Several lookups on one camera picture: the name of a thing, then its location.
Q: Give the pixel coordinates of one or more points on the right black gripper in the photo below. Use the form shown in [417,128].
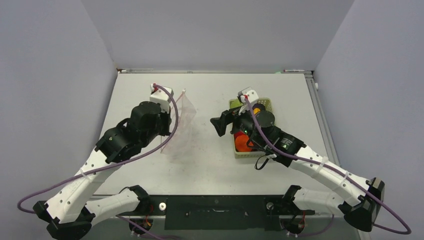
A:
[228,116]

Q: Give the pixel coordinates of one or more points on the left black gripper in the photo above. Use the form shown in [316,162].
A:
[167,118]

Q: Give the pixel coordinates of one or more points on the green cabbage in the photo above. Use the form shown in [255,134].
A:
[235,103]

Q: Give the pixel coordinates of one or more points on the orange tangerine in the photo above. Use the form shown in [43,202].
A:
[241,143]

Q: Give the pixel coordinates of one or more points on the clear zip top bag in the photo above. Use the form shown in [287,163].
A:
[181,140]

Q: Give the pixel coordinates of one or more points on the beige plastic basket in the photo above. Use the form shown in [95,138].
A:
[254,153]

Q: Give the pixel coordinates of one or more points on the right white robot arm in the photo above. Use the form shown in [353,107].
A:
[353,197]

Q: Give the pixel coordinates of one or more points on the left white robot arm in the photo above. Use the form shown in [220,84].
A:
[70,214]

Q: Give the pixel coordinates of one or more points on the orange bell pepper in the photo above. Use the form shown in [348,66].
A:
[256,110]

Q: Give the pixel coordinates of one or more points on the purple eggplant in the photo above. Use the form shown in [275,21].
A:
[259,105]

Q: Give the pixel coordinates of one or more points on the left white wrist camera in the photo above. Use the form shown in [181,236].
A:
[158,96]

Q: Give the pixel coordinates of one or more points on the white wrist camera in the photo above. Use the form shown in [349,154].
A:
[158,96]
[248,97]

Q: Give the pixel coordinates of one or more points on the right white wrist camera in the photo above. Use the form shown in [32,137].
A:
[248,97]

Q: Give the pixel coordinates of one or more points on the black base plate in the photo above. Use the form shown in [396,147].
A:
[219,212]

